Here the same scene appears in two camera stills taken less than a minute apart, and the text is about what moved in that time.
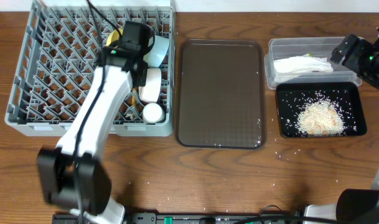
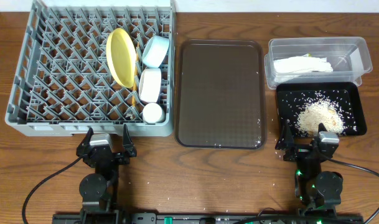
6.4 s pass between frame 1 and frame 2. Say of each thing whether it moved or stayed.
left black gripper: moved
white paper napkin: stayed
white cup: stayed
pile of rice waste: stayed
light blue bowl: stayed
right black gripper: moved
